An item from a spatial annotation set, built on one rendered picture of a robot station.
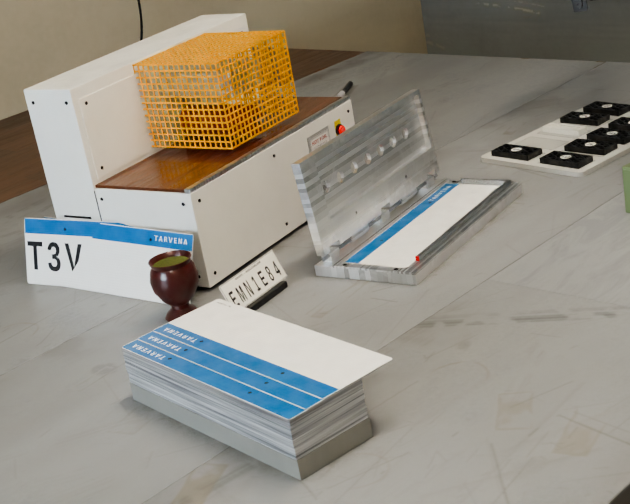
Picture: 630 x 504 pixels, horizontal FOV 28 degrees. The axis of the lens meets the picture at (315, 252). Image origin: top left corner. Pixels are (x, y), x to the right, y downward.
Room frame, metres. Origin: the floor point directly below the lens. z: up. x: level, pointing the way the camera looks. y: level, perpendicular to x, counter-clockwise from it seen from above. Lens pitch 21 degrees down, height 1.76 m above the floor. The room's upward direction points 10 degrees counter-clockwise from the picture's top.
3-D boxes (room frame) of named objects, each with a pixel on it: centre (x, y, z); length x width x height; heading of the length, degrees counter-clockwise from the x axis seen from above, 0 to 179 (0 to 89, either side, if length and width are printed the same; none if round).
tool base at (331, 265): (2.20, -0.21, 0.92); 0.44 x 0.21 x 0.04; 143
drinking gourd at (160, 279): (2.01, 0.25, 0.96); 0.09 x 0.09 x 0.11
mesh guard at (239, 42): (2.40, 0.13, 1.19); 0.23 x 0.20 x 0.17; 143
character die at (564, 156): (2.42, -0.54, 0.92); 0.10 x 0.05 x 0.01; 38
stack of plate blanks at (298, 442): (1.60, 0.14, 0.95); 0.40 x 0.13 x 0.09; 37
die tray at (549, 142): (2.57, -0.62, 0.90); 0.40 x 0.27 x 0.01; 128
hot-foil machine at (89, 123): (2.51, 0.13, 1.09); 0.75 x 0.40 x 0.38; 143
